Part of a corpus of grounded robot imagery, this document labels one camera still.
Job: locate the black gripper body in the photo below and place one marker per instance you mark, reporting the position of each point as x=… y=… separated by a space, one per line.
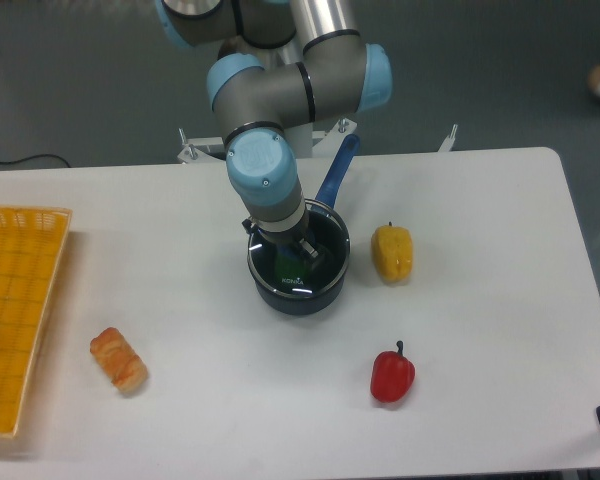
x=279 y=233

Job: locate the dark blue saucepan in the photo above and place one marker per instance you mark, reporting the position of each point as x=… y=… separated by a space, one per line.
x=327 y=194

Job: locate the yellow woven basket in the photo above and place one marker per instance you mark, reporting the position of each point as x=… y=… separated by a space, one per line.
x=32 y=241

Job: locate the toy bread roll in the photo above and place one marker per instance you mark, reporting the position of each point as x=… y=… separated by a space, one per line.
x=118 y=360

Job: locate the yellow bell pepper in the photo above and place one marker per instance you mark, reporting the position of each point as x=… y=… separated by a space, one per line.
x=392 y=252

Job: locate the glass pot lid blue knob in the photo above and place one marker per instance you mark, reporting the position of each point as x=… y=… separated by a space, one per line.
x=274 y=269

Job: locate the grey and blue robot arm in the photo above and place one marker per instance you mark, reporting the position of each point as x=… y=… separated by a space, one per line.
x=305 y=62

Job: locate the red bell pepper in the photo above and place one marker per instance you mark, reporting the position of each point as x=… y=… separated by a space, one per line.
x=392 y=375

